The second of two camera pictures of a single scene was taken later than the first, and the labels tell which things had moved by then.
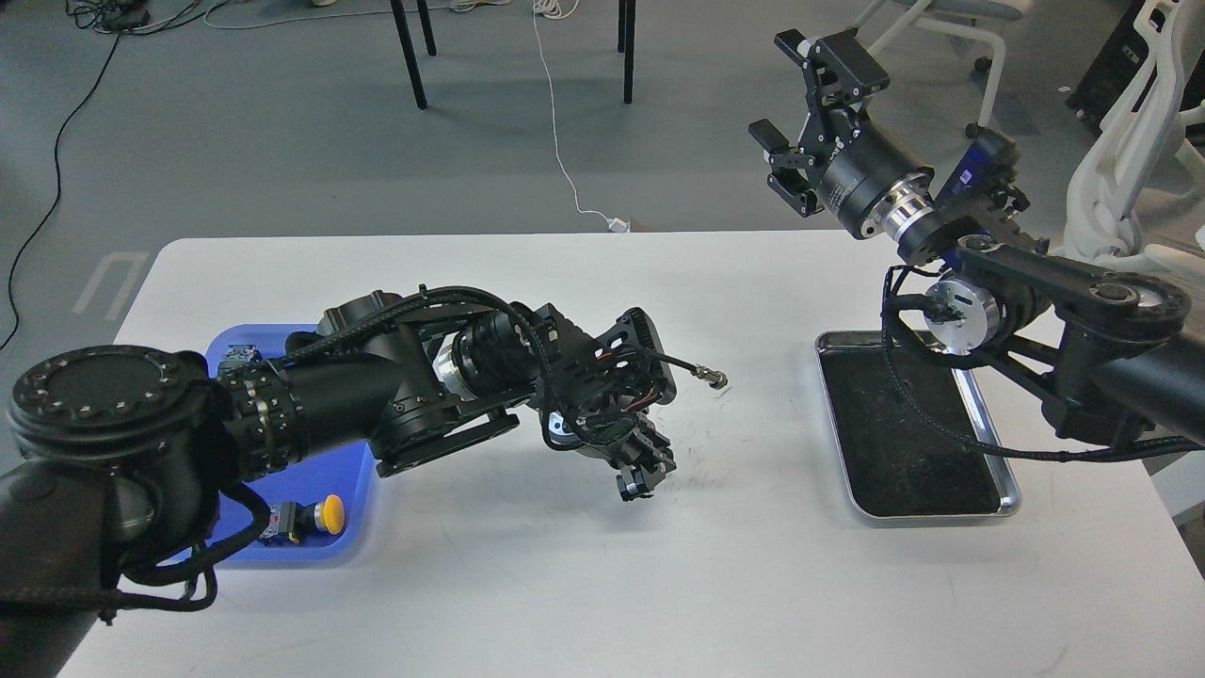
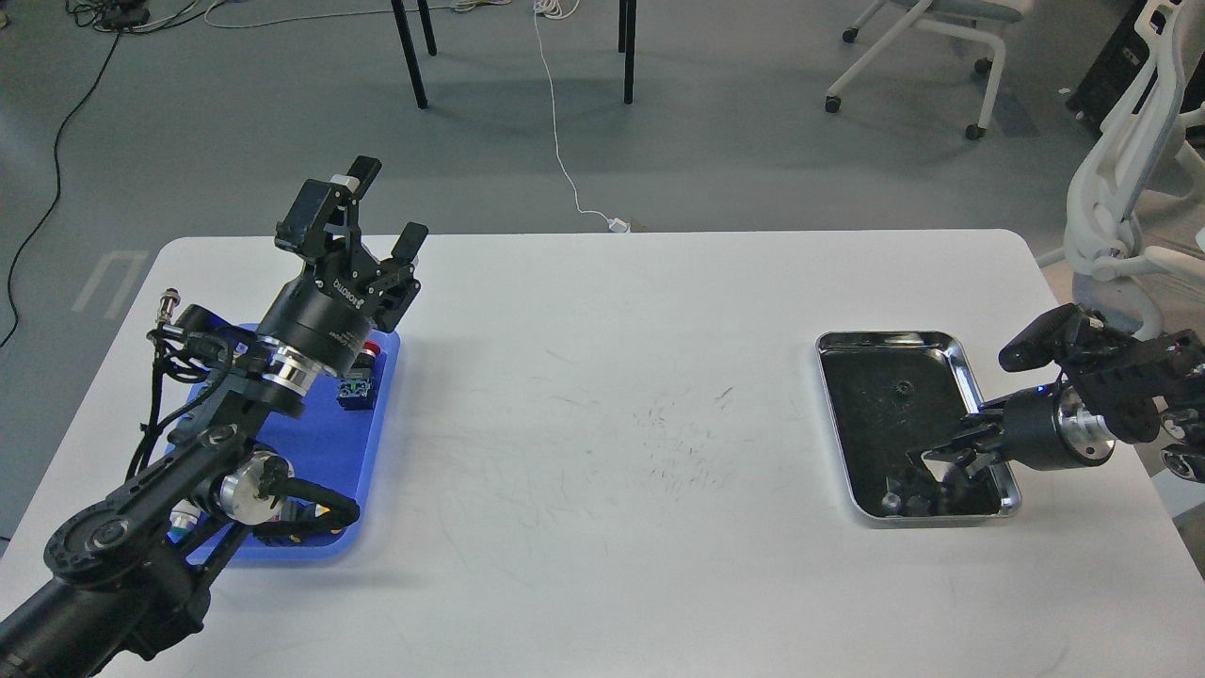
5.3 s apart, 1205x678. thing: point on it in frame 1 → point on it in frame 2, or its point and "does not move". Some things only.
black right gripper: (870, 181) → (1027, 438)
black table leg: (407, 45) does not move
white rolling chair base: (982, 63) does not move
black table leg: (626, 29) does not move
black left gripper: (631, 443) → (329, 311)
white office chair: (1141, 137) does not move
